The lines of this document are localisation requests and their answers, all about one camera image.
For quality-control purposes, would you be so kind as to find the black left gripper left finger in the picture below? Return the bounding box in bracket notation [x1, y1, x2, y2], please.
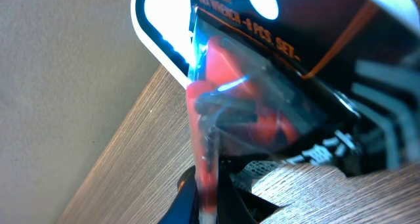
[158, 181, 199, 224]

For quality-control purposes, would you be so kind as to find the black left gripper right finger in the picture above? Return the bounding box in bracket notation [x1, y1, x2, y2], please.
[217, 169, 258, 224]

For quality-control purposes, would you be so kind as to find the black red packaged item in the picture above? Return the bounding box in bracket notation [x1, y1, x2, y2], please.
[177, 0, 420, 224]

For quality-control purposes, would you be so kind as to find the white barcode scanner box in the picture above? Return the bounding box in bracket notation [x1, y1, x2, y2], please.
[131, 0, 419, 85]

